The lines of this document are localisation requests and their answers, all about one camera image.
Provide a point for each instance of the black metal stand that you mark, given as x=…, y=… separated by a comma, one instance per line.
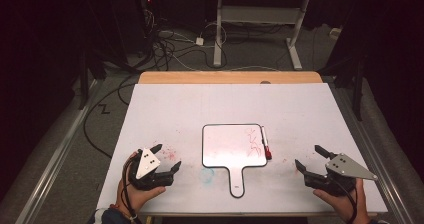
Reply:
x=83, y=84
x=358, y=94

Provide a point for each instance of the white marker with red cap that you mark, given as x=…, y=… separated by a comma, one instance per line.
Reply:
x=265, y=142

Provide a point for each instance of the white power adapter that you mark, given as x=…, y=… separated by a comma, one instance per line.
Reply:
x=199, y=41

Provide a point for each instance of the white wall socket box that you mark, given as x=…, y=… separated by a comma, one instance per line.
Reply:
x=335, y=33

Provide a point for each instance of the person's right hand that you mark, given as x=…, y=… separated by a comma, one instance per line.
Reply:
x=345, y=207

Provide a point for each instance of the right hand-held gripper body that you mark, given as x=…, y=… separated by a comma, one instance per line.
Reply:
x=346, y=169

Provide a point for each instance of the aluminium floor rail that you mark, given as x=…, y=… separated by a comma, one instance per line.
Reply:
x=56, y=154
x=363, y=137

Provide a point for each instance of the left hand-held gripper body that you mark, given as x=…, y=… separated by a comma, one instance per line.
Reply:
x=146, y=162

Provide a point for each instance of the white-legged desk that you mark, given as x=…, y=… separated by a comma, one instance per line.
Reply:
x=218, y=34

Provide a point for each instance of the person's left hand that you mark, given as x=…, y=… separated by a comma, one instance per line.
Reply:
x=133, y=197

